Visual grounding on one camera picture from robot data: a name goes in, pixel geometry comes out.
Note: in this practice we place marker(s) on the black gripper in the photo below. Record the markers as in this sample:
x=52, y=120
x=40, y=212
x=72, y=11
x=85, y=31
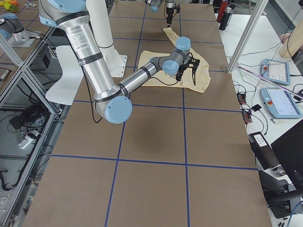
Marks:
x=181, y=71
x=169, y=12

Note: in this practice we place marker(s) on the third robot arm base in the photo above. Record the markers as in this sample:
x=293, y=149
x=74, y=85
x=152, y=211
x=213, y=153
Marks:
x=12, y=30

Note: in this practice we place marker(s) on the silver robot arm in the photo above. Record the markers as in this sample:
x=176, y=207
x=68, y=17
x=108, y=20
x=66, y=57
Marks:
x=155, y=6
x=87, y=27

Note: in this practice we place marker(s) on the red water bottle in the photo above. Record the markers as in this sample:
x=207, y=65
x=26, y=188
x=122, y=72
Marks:
x=223, y=6

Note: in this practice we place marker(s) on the black water bottle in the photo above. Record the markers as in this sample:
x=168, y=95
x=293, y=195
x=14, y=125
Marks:
x=225, y=18

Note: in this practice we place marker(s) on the orange black electronics box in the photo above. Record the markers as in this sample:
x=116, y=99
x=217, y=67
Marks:
x=241, y=98

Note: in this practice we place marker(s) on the far blue teach pendant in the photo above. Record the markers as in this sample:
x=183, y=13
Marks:
x=276, y=71

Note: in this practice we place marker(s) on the blue teach pendant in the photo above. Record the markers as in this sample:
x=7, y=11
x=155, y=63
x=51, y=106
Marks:
x=280, y=104
x=276, y=71

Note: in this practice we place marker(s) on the near blue teach pendant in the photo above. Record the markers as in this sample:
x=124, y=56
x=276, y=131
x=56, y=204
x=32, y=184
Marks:
x=280, y=104

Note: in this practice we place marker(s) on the white plastic chair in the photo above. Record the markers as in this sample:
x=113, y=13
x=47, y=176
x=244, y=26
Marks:
x=65, y=89

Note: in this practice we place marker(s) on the dark brown cylinder device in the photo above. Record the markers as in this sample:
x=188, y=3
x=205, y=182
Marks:
x=262, y=150

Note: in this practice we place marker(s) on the black monitor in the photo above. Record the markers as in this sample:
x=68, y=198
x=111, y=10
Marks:
x=288, y=149

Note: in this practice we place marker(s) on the white power strip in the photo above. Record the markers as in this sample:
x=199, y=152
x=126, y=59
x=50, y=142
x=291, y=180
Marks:
x=29, y=137

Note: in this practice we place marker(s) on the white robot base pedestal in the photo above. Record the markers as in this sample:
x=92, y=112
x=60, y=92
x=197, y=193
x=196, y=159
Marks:
x=99, y=20

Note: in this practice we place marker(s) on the aluminium frame post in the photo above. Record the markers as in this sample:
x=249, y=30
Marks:
x=252, y=22

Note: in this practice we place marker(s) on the aluminium frame rack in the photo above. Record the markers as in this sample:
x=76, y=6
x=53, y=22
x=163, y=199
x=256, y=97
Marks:
x=27, y=74

